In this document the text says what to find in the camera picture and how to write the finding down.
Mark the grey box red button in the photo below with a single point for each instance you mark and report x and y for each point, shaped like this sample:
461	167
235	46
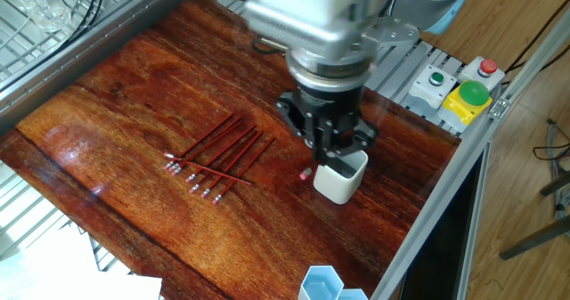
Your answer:
483	75

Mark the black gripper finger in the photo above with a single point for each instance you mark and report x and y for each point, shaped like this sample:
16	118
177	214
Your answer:
299	124
363	137

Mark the grey box small green button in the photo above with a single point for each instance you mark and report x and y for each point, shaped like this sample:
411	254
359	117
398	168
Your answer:
429	93

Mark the dark furniture leg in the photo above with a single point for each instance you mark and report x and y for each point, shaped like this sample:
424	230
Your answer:
534	240
556	184

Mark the light blue hexagonal pen holder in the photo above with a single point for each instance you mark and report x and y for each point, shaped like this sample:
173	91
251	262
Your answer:
320	284

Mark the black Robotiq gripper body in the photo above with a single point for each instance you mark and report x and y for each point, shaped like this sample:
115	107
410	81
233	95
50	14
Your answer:
329	108

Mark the red pencil pink eraser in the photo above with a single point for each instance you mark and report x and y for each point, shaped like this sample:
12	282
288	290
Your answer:
305	174
245	168
209	134
231	144
222	135
196	187
231	164
209	170

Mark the silver wrist sensor flange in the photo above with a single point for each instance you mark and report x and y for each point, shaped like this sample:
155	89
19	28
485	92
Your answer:
329	75

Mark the white square ceramic pen holder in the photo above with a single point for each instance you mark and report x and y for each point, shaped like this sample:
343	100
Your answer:
336	188

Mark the clear plastic jar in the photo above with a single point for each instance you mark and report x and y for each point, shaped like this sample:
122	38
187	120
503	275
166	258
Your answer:
40	2

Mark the yellow box big green button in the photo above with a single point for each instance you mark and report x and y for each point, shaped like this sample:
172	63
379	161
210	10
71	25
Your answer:
463	106

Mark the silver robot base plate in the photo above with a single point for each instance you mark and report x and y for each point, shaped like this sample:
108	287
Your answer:
396	35

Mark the white paper sheet stack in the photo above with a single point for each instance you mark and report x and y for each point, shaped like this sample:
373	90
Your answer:
67	273

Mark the red-brown wooden board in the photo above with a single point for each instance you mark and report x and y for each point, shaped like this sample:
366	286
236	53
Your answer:
133	113

